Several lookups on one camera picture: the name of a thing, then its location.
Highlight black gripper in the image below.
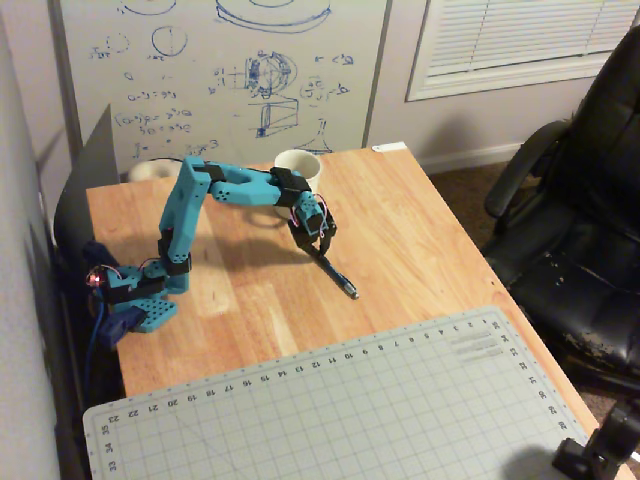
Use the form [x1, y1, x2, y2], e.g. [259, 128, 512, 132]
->
[288, 213, 338, 260]

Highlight dark pen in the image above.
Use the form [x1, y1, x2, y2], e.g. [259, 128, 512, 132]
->
[314, 252, 361, 301]

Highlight white ceramic mug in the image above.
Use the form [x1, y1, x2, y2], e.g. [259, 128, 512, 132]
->
[273, 149, 322, 221]

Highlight grey gridded cutting mat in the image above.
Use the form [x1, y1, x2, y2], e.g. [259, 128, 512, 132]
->
[82, 305, 592, 480]

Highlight white tape roll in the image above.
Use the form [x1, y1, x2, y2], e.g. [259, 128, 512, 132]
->
[126, 159, 179, 183]

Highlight dark blue table clamp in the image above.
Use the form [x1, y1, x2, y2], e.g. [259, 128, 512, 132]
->
[82, 241, 147, 350]

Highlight black motor controller board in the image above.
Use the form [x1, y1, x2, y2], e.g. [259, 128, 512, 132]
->
[85, 266, 111, 291]

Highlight dark grey flat panel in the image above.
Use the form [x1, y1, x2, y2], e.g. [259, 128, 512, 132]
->
[52, 103, 122, 247]

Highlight black leather office chair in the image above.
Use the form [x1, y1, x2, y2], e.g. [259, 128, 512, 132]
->
[479, 19, 640, 387]

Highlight white window blinds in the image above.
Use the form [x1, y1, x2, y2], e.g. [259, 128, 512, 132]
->
[405, 0, 640, 103]

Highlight white and red servo cable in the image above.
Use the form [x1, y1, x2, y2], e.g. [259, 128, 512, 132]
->
[313, 193, 337, 238]

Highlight whiteboard with metal frame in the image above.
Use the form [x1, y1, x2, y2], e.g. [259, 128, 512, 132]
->
[48, 0, 394, 176]

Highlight blue USB cable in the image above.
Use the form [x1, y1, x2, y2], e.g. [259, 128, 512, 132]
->
[83, 293, 109, 404]

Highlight black camera stand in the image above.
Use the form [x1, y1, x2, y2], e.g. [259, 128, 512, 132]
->
[551, 403, 640, 480]

